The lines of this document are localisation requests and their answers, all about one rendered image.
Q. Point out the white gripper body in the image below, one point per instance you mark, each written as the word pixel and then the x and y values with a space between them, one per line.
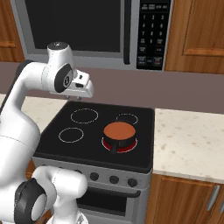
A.
pixel 78 91

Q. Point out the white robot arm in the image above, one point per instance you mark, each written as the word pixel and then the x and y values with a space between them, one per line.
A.
pixel 17 128

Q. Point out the marinara sauce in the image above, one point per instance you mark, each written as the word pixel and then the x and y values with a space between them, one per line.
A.
pixel 119 130

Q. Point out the silver stove with black hob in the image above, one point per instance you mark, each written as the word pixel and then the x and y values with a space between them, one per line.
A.
pixel 87 151

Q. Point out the black stove knob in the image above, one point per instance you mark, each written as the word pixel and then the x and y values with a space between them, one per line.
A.
pixel 78 171
pixel 114 179
pixel 132 182
pixel 94 176

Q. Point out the silver microwave oven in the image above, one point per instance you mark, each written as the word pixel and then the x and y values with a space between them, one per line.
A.
pixel 87 57

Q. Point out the black saucepan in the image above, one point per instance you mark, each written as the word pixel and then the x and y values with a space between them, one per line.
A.
pixel 122 142

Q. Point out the wooden base cupboard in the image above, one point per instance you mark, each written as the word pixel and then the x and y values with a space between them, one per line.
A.
pixel 30 170

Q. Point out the black oven door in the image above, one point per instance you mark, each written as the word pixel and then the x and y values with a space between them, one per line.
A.
pixel 108 204

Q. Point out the wooden base cupboard door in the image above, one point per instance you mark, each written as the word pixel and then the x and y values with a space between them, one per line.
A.
pixel 178 201

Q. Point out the wooden wall cupboard door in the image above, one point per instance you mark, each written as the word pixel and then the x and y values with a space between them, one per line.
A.
pixel 10 32
pixel 195 35

